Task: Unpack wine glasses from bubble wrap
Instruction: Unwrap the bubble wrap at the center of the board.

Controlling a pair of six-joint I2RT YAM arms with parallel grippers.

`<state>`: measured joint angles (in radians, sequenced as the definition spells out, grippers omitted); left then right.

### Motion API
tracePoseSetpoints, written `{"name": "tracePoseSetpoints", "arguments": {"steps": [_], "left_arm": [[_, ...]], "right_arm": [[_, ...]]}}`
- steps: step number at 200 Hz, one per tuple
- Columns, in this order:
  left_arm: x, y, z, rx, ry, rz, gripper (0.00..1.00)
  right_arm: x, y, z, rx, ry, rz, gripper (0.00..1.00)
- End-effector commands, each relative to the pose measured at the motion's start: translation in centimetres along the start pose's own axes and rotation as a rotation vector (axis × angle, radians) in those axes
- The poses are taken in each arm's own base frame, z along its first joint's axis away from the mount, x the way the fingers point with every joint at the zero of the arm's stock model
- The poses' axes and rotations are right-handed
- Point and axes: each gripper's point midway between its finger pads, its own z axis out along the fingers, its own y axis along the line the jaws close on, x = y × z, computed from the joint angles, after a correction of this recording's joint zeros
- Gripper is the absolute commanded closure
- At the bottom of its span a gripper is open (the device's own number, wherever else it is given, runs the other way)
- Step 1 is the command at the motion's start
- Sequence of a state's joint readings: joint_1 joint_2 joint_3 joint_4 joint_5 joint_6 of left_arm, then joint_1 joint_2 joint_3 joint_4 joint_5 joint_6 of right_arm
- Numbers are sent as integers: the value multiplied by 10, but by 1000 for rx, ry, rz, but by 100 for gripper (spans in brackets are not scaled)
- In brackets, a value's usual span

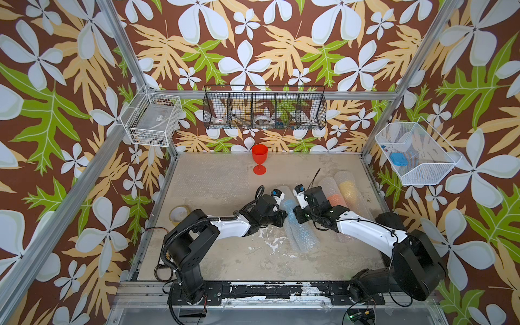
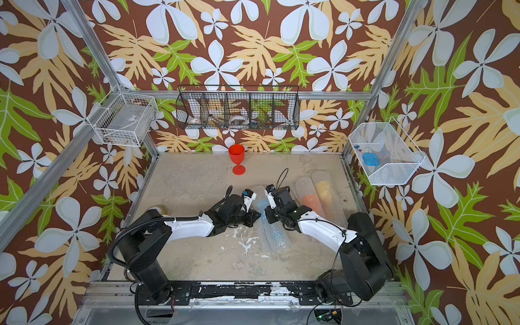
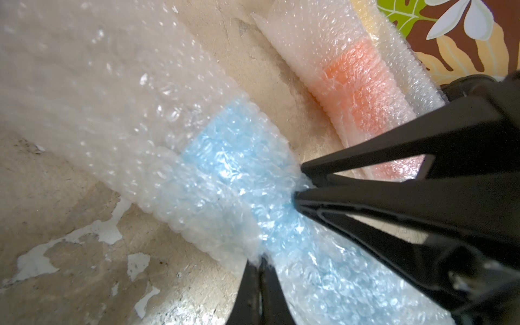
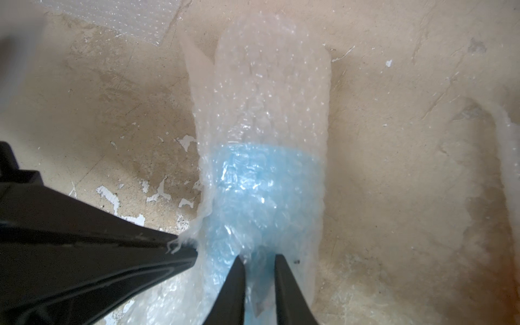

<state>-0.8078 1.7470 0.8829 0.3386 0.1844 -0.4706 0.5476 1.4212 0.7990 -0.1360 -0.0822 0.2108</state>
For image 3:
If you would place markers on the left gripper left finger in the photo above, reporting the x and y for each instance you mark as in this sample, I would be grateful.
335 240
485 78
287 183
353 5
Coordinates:
246 309

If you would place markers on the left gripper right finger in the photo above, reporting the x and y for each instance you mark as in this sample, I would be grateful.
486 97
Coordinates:
274 307

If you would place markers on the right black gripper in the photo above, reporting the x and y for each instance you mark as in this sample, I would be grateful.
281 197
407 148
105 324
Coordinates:
454 235

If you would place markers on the bubble orange glass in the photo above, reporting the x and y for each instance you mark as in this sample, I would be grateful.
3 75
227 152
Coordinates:
325 44

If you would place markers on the bubble blue glass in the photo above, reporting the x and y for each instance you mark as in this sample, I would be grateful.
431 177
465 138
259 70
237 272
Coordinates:
123 90

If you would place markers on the bubble wrapped yellow glass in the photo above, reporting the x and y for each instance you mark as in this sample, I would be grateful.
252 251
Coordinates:
409 73

